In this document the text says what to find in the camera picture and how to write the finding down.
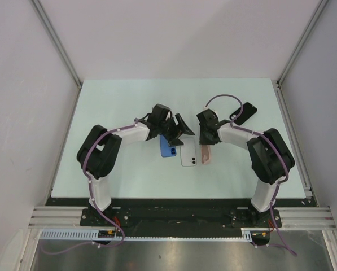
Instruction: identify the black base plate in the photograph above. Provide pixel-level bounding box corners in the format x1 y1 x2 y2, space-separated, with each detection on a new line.
46 198 317 238

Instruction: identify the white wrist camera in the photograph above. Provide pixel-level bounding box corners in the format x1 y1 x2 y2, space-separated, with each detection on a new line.
165 109 173 120
203 106 218 117

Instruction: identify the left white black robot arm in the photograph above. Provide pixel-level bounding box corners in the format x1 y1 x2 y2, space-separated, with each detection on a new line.
76 104 195 226

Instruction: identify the left aluminium frame post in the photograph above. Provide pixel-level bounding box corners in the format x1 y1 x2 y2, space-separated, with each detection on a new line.
29 0 83 87

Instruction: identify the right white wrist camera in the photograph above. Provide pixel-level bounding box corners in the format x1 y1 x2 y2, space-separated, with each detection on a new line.
203 106 218 117

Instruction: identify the blue phone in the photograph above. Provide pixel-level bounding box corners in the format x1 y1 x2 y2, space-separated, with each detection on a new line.
160 135 177 158

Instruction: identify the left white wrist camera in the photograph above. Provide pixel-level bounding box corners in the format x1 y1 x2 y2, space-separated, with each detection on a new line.
165 109 173 120

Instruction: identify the white phone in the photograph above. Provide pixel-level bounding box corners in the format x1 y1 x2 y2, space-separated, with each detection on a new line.
180 138 197 167

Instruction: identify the black phone case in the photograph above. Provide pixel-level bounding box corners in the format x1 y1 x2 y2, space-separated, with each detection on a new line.
230 102 257 125

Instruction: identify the pink phone case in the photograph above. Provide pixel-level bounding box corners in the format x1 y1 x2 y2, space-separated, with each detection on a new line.
200 145 212 165

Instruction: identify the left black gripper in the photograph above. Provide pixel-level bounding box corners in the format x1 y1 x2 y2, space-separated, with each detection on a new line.
158 113 194 147

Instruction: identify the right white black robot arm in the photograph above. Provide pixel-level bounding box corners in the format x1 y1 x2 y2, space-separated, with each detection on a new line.
197 109 295 226

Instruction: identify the grey slotted cable duct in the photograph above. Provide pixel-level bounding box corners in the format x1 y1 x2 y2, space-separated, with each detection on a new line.
41 229 255 241

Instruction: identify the right aluminium frame post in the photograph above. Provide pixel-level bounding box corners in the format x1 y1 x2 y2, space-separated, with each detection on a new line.
277 0 330 85

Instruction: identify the aluminium frame post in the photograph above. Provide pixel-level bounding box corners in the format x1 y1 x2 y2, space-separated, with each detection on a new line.
277 0 330 85
29 0 83 87

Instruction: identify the aluminium front rail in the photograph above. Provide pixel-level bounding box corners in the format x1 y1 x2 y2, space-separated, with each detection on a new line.
29 206 336 230

